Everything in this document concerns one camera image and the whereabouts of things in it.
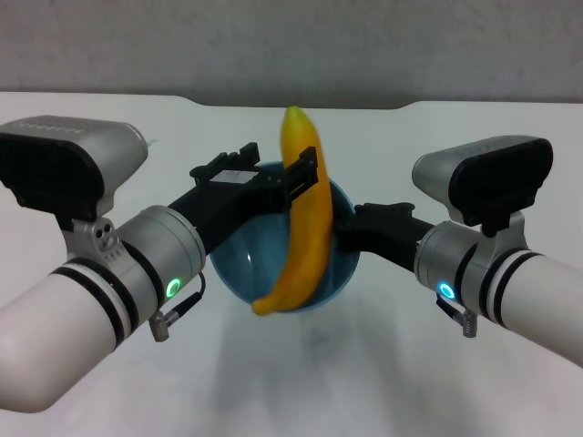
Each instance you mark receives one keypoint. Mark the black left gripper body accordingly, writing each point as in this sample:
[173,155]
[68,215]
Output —
[237,200]

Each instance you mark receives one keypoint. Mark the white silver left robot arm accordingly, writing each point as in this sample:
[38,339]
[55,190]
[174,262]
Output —
[82,328]

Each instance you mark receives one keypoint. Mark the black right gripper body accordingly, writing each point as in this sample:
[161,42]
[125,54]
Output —
[391,236]

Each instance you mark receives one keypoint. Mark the yellow banana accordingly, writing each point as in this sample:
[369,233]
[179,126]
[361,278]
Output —
[309,236]

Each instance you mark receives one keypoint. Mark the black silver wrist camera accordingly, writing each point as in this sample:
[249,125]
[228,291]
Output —
[59,164]
[496,177]

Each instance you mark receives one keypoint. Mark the blue bowl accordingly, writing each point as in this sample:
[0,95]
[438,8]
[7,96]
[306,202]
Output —
[250,268]

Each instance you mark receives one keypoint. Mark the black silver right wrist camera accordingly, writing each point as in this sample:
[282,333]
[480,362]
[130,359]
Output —
[496,177]

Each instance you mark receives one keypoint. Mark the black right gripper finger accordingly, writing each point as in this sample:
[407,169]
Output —
[350,236]
[382,208]

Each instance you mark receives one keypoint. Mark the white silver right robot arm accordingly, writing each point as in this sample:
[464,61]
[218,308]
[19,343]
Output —
[514,291]

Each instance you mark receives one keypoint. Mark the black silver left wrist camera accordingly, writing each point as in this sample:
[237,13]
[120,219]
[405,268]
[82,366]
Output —
[59,164]

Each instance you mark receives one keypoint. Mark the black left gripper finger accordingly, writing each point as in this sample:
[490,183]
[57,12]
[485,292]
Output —
[303,173]
[228,161]

